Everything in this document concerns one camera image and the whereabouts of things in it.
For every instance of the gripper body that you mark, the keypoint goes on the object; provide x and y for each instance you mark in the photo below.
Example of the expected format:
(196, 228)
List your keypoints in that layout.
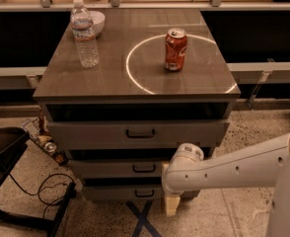
(170, 186)

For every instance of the grey drawer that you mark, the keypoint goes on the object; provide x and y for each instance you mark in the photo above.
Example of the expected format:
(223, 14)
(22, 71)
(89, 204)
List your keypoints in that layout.
(80, 135)
(115, 168)
(123, 192)

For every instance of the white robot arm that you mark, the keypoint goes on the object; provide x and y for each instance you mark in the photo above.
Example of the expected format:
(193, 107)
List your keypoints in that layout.
(266, 164)

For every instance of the grey drawer cabinet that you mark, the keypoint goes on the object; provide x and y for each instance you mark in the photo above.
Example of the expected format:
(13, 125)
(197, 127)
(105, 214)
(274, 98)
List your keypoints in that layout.
(131, 82)

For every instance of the blue tape cross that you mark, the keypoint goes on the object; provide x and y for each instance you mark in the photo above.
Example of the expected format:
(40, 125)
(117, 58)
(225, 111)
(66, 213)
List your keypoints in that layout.
(142, 219)

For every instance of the red soda can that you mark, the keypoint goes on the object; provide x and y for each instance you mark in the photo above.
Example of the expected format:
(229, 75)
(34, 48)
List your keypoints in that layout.
(175, 46)

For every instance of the clutter of snack items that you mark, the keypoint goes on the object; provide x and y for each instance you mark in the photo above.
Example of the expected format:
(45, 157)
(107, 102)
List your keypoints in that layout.
(41, 137)

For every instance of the clear plastic water bottle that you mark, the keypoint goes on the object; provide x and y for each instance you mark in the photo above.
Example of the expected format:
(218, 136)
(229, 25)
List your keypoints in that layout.
(82, 26)

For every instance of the black chair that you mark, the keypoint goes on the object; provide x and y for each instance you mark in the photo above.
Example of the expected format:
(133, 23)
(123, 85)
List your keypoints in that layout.
(13, 143)

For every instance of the white bowl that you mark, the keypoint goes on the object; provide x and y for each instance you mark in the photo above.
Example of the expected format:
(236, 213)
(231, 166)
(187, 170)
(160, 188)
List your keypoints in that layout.
(99, 20)

